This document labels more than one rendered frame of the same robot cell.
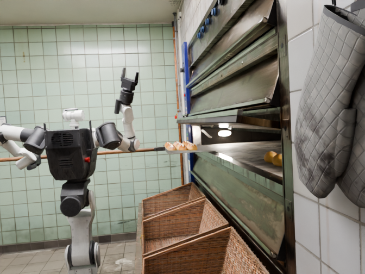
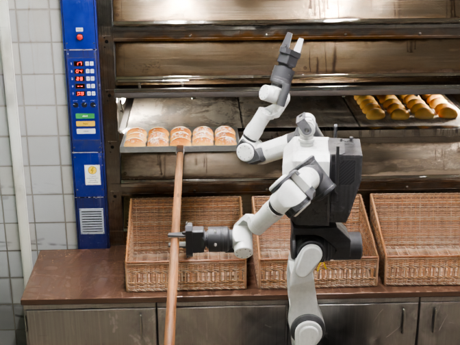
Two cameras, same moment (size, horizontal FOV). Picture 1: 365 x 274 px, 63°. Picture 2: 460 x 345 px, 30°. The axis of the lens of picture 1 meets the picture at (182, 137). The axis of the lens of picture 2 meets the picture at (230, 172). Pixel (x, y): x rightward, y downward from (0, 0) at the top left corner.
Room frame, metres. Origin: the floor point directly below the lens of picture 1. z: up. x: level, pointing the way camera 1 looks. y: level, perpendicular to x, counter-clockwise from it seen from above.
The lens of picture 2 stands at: (1.87, 3.81, 2.46)
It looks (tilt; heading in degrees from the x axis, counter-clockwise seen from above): 21 degrees down; 275
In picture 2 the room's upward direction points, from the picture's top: straight up
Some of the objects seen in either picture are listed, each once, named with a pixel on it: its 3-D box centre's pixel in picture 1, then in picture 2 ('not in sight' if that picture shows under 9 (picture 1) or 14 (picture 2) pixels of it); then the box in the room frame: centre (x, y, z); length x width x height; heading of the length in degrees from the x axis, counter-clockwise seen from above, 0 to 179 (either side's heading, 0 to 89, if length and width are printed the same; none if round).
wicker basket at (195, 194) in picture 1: (171, 206); (185, 241); (2.42, 0.12, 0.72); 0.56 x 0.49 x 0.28; 8
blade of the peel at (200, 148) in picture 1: (187, 147); (181, 136); (2.45, -0.03, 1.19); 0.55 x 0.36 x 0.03; 7
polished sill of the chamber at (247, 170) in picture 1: (221, 159); (302, 132); (1.88, -0.24, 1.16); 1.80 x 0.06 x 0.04; 7
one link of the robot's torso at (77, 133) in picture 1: (73, 150); (321, 178); (1.80, 0.66, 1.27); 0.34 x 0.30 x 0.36; 90
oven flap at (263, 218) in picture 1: (219, 181); (302, 161); (1.88, -0.22, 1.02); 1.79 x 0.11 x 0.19; 7
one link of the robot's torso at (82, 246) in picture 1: (80, 227); (306, 288); (1.84, 0.67, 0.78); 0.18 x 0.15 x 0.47; 97
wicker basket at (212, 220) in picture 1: (180, 234); (311, 239); (1.82, 0.05, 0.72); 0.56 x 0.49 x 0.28; 8
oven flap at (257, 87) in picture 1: (215, 98); (304, 58); (1.88, -0.22, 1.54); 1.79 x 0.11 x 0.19; 7
